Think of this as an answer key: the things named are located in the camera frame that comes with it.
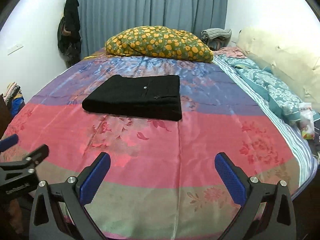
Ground black pants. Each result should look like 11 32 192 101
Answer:
82 75 182 121

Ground dark wooden cabinet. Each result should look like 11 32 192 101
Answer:
0 95 12 138

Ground pile of clothes on cabinet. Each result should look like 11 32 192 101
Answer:
3 82 25 118

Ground striped bed sheet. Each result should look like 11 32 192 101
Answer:
213 56 318 198

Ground white plastic snack bag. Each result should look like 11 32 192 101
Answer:
299 102 315 140

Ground colourful satin bedspread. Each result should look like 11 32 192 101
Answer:
1 53 300 239

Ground teal floral blanket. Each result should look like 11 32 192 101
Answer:
220 55 320 126

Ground dark hanging clothes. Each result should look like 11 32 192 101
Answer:
57 0 81 68

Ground cream headboard cushion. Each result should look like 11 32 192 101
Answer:
236 27 319 111

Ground blue-grey curtain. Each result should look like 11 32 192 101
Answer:
78 0 227 57

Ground green orange floral pillow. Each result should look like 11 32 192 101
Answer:
105 25 214 63

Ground grey knitted cloth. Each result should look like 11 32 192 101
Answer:
201 28 232 51

